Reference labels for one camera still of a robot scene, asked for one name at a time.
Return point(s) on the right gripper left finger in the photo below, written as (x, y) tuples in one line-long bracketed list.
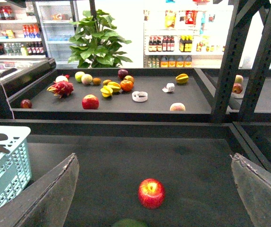
[(46, 202)]

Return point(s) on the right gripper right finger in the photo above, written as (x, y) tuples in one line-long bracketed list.
[(253, 184)]

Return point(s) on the light blue plastic basket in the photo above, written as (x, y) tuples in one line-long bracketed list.
[(15, 168)]

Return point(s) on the green mango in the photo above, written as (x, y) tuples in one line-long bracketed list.
[(128, 222)]

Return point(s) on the red yellow mango fruit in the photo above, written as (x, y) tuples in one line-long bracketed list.
[(129, 78)]

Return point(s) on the small dark red fruit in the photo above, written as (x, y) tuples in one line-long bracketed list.
[(26, 104)]

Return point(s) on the pink dragon fruit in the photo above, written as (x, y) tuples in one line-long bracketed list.
[(61, 89)]

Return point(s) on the white round fruit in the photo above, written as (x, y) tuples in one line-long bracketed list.
[(61, 78)]

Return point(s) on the black display tray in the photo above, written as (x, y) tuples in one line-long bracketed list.
[(197, 95)]

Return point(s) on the red apple on table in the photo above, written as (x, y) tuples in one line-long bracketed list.
[(151, 193)]

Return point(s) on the red apple on shelf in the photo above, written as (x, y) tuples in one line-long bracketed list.
[(90, 102)]

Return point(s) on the red apple right tray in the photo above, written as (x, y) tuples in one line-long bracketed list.
[(237, 88)]

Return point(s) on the green apple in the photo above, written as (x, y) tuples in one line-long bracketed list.
[(78, 76)]

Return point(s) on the left store shelf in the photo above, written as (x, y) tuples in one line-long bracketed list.
[(20, 31)]

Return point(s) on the pale pink peach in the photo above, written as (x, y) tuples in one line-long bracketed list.
[(86, 79)]

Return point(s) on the pale apple right tray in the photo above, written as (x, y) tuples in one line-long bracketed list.
[(239, 79)]

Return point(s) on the pale peach front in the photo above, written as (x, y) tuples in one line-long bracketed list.
[(177, 107)]

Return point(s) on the brown kiwi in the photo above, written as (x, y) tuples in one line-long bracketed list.
[(96, 81)]

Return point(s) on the yellow star fruit front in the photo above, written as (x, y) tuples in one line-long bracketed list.
[(106, 91)]

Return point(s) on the yellow star fruit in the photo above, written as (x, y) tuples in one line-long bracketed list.
[(106, 91), (182, 78), (114, 86)]

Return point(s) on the small brown fruit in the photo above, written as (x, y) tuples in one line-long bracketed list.
[(105, 82)]

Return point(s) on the yellow star fruit middle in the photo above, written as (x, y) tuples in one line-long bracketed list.
[(114, 86)]

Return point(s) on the orange persimmon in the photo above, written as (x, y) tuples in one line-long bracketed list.
[(126, 85)]

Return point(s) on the glass door refrigerator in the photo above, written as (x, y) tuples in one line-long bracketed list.
[(56, 18)]

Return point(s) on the yellow star fruit right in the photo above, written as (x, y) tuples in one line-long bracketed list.
[(182, 78)]

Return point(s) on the white foam net sleeve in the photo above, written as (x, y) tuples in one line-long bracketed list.
[(170, 87)]

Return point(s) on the green potted plant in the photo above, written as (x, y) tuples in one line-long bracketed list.
[(96, 43)]

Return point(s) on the dark purple plum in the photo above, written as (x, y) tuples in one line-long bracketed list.
[(122, 73)]

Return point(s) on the white shelf with bottles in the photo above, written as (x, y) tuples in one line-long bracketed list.
[(185, 33)]

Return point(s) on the black metal rack post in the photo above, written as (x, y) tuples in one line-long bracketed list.
[(242, 15)]

